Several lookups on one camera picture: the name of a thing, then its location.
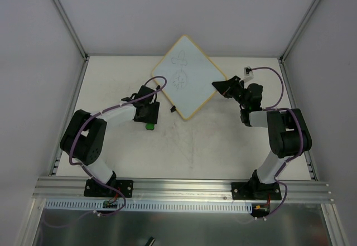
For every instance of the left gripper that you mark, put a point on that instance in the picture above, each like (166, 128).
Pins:
(149, 116)

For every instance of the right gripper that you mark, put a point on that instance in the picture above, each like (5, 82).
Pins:
(232, 88)

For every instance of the green bone-shaped eraser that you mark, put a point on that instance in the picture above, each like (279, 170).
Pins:
(150, 126)

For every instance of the yellow framed whiteboard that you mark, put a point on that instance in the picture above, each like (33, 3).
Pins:
(190, 74)

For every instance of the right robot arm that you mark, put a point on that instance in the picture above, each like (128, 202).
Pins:
(288, 138)

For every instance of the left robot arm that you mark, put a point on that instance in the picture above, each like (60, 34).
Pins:
(84, 136)

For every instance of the black whiteboard clip lower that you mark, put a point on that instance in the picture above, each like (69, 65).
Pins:
(173, 108)

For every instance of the small black object bottom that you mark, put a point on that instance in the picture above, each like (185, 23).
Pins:
(150, 241)

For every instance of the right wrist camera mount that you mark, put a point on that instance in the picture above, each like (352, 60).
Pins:
(248, 74)

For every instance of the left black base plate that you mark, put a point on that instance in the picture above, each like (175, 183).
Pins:
(94, 189)

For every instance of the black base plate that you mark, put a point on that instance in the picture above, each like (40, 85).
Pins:
(249, 191)
(94, 189)

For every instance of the slotted white cable duct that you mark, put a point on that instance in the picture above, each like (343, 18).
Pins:
(151, 206)

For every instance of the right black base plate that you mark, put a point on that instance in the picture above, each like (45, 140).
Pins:
(249, 191)

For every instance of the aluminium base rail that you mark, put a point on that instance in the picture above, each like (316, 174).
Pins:
(312, 192)

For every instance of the right aluminium frame post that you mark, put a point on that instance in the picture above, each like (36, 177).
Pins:
(300, 28)

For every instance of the aluminium frame post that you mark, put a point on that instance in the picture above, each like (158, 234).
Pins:
(300, 28)
(69, 26)

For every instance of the left aluminium frame post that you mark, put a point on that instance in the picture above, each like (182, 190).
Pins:
(69, 26)

